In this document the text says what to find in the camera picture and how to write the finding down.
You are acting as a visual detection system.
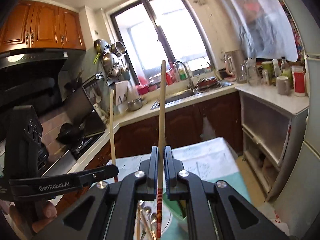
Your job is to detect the steel sheet stove guard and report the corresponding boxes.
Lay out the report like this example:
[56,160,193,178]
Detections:
[37,147,78,178]

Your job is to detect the black glass splash panel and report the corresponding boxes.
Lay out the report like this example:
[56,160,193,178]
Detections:
[82,77,107,135]

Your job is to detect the green plastic cutlery holder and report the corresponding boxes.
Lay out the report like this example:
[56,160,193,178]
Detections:
[172,200,188,222]

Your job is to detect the pale green refrigerator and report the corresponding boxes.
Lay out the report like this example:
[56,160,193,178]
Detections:
[265,0,320,240]

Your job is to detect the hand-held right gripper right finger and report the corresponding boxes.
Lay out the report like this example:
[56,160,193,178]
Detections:
[164,146,290,240]

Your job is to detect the person's left hand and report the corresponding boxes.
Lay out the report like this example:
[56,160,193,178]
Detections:
[9,200,58,234]

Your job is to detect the medium steel spoon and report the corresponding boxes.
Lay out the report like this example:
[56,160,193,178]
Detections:
[144,212,158,240]

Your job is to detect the white plastic bag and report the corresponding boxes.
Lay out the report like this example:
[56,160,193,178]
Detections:
[199,116,217,142]

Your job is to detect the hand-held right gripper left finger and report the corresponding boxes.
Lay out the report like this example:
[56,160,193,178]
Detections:
[32,147,160,240]

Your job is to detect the large steel spoon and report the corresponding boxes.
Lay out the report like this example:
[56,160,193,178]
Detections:
[140,206,152,240]

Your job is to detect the white cutting board rack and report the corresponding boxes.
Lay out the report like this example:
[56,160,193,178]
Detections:
[114,80,140,113]

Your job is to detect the pile of dirty dishes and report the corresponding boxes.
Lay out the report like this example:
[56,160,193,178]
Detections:
[195,77,223,92]

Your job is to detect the white mug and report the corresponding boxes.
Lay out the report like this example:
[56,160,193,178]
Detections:
[276,76,293,96]

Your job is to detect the orange wooden upper cabinets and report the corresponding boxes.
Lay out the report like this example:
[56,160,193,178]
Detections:
[0,0,87,54]

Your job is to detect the green packaged container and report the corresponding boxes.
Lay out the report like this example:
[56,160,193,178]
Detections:
[261,61,275,85]

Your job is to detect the red bottle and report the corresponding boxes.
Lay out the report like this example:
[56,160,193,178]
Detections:
[165,69,175,85]

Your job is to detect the gas stove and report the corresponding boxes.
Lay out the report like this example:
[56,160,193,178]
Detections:
[70,131,107,159]

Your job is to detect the clear oil bottle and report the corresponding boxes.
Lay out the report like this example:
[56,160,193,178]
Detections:
[280,57,292,80]

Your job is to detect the glass jar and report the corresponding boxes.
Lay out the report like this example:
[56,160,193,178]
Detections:
[241,58,262,86]

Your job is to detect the beige chopstick red striped end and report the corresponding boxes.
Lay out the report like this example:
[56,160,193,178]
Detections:
[155,60,167,239]
[109,89,118,183]

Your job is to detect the kitchen window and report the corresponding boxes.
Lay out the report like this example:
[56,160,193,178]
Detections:
[105,0,218,85]

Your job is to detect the hanging clear plastic cover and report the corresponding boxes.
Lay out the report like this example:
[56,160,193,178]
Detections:
[207,0,299,62]

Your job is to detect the red canister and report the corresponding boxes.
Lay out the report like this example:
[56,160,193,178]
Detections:
[291,65,307,97]

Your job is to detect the steel kitchen sink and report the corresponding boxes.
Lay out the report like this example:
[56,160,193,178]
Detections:
[150,90,200,109]

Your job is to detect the teal white printed tablecloth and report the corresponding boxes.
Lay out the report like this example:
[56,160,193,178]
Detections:
[106,137,253,240]

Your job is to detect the white translucent-door storage cabinet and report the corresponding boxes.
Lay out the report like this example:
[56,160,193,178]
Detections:
[236,82,309,200]

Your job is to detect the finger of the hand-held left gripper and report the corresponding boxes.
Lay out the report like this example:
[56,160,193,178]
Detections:
[75,164,119,188]

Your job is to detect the steel cooking pot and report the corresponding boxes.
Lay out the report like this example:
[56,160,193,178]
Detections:
[127,98,143,112]

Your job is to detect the black range hood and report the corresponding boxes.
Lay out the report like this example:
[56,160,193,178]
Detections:
[0,48,87,140]

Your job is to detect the steel faucet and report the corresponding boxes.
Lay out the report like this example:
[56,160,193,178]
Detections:
[172,60,195,93]

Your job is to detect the pink plastic basin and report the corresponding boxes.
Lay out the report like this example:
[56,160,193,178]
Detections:
[136,84,157,95]

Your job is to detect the white kitchen countertop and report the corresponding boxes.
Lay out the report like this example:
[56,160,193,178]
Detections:
[37,82,309,178]

